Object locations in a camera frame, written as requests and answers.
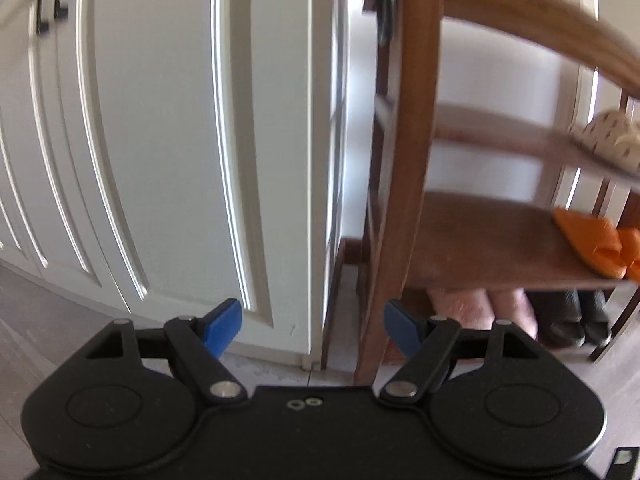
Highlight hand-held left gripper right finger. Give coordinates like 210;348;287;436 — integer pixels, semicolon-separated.
379;299;543;406

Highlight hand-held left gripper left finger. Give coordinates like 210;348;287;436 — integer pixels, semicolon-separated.
85;298;249;406

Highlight pink fabric slipper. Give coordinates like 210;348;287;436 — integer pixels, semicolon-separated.
425;287;494;331
487;288;539;341

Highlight brown wooden shoe rack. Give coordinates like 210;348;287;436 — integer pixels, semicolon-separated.
352;0;640;386

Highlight dark grey slipper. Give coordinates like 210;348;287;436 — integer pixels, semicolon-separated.
539;290;587;347

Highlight orange foam slipper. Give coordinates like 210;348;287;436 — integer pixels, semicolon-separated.
552;208;626;279
619;227;640;282

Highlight white panelled cabinet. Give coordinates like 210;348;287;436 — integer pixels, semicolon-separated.
0;0;351;368

